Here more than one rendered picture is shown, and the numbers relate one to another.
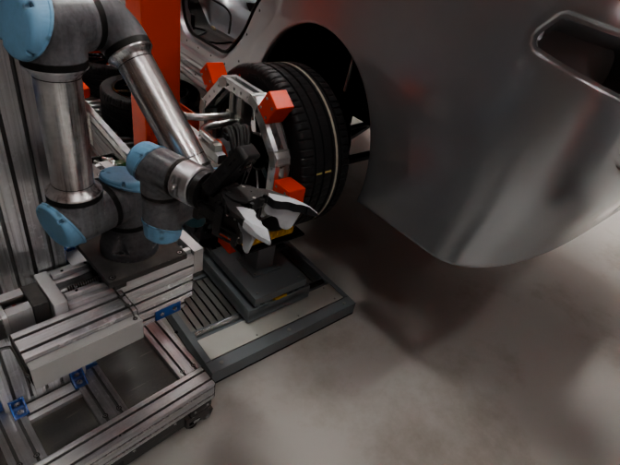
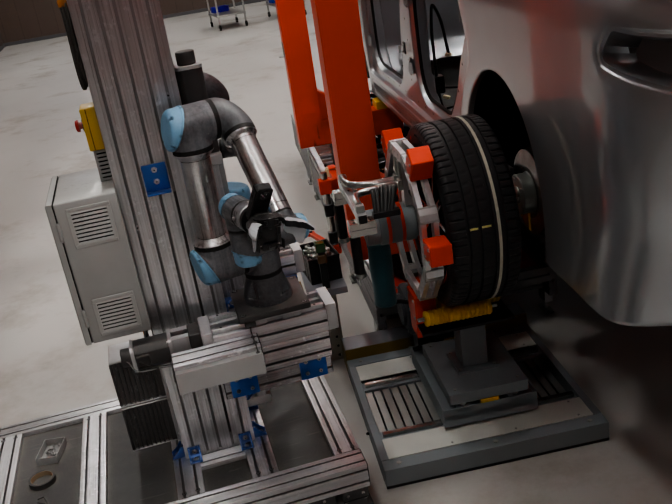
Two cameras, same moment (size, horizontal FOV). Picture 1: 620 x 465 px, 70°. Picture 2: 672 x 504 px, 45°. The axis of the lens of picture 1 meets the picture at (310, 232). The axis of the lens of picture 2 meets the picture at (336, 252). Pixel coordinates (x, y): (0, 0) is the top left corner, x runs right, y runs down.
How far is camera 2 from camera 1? 1.43 m
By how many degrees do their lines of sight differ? 37
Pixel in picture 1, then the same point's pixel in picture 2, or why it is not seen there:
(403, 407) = not seen: outside the picture
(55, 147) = (194, 206)
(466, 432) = not seen: outside the picture
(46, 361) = (187, 371)
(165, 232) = (243, 257)
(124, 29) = (232, 121)
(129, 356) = (298, 433)
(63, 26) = (189, 127)
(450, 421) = not seen: outside the picture
